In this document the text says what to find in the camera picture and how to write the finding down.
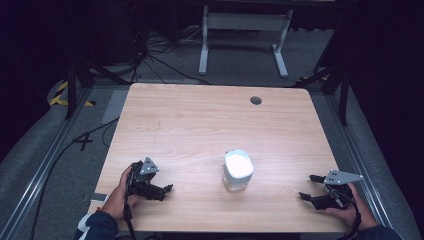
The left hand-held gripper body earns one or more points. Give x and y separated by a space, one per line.
141 181

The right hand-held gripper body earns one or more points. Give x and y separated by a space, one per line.
335 200

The person's right hand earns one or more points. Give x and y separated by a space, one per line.
351 215

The person's left hand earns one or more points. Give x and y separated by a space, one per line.
116 198

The clear jar with white lid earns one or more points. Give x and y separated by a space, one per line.
237 170

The black metal stand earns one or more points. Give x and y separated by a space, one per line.
343 90
71 90

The aluminium floor rail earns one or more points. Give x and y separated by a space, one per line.
43 170
358 160

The white metal desk frame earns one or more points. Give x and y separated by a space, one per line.
245 21

